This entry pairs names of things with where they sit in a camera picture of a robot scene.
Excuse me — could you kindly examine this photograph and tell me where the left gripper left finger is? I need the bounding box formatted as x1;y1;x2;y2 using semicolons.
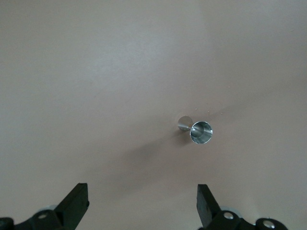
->
0;183;90;230

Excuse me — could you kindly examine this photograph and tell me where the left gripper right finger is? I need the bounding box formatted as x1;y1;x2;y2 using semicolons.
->
197;184;288;230

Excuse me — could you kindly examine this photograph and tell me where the steel double jigger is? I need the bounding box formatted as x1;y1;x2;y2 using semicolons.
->
177;115;214;145

